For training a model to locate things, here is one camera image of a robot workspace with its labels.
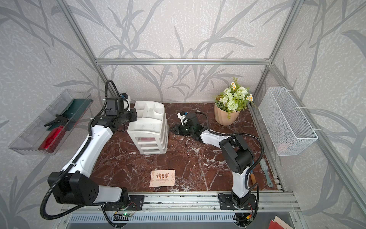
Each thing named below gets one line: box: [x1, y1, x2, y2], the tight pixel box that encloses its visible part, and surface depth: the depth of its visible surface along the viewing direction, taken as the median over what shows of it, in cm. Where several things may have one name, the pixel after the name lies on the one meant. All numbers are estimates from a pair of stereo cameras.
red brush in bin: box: [37, 125, 66, 154], surface depth 59 cm
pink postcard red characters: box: [149, 169, 176, 188], surface depth 84 cm
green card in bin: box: [46, 98, 94, 132], surface depth 69 cm
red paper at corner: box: [268, 219, 285, 229], surface depth 68 cm
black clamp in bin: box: [43, 114, 70, 127], surface depth 67 cm
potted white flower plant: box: [213, 78, 256, 126], surface depth 87 cm
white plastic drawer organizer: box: [126, 100, 169, 155], surface depth 84 cm
